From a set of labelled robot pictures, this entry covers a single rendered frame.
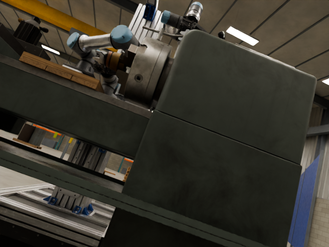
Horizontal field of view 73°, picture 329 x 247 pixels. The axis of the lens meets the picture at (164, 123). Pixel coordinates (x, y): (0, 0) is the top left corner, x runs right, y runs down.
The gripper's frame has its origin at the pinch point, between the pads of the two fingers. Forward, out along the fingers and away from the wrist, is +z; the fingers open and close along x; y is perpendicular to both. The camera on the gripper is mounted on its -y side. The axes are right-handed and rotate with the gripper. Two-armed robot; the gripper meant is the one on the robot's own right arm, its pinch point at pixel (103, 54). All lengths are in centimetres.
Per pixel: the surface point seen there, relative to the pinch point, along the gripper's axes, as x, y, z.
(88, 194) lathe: -54, -26, 25
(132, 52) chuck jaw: 1.2, -15.2, 9.0
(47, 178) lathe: -54, -13, 26
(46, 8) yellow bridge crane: 518, 739, -846
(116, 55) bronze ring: 1.8, -6.2, 0.2
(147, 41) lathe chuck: 8.4, -18.9, 8.7
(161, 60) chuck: 1.7, -27.8, 9.9
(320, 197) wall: 141, -807, -1000
